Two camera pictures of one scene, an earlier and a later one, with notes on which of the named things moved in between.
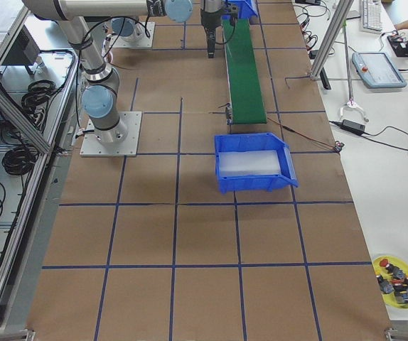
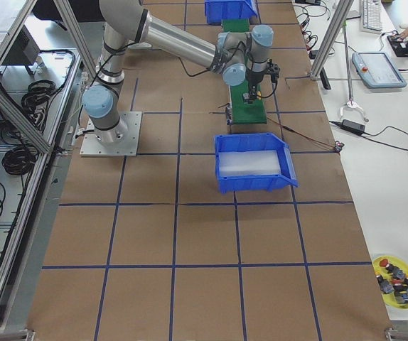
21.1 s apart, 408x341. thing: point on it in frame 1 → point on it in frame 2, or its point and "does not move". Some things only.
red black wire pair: [337, 145] does not move
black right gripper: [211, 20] → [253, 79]
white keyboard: [372, 14] does not move
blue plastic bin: [253, 163] does not move
